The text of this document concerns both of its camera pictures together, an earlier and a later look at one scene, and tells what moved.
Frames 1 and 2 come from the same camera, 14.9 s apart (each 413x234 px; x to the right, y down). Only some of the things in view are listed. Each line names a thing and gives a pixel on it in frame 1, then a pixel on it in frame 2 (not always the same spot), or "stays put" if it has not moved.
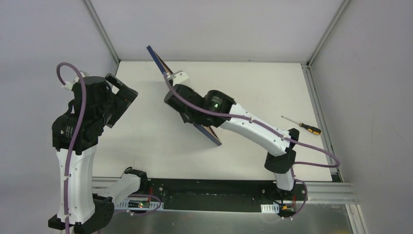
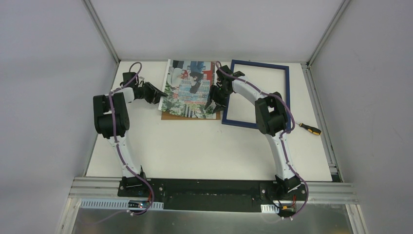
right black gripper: [176, 99] -> [220, 91]
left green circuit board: [139, 204] stays put
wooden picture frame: [206, 130] -> [253, 125]
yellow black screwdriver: [311, 129] stays put
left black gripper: [121, 101] -> [147, 91]
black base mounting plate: [219, 195] stays put
